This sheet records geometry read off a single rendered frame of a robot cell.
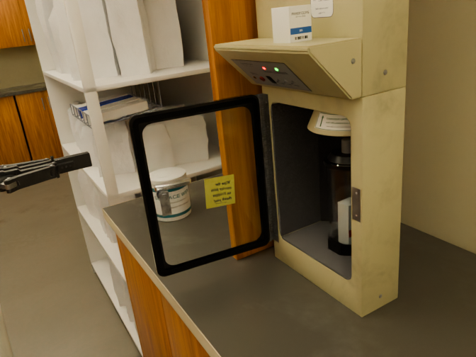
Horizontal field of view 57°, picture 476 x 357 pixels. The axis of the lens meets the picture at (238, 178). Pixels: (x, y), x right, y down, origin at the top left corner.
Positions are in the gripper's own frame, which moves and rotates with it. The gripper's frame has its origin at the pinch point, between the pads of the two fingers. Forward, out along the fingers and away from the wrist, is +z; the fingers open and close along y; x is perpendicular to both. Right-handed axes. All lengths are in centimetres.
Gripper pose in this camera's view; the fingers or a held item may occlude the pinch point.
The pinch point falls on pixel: (73, 162)
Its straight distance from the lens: 97.7
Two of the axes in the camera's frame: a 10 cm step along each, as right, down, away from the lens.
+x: 0.9, 9.3, 3.6
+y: -5.1, -2.7, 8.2
